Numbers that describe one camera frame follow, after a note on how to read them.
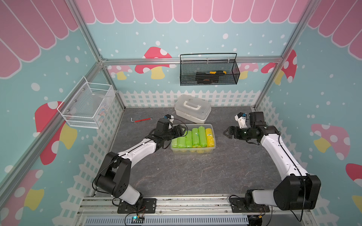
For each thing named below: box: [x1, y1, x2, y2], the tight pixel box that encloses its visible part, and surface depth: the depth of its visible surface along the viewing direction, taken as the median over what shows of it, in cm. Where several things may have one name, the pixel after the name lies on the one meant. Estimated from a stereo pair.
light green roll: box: [171, 137, 179, 149], surface depth 91 cm
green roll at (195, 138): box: [191, 128, 200, 148], surface depth 93 cm
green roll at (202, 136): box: [198, 125, 207, 148], surface depth 94 cm
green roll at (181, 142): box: [177, 136, 187, 148], surface depth 90 cm
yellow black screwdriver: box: [203, 70, 227, 75], surface depth 93 cm
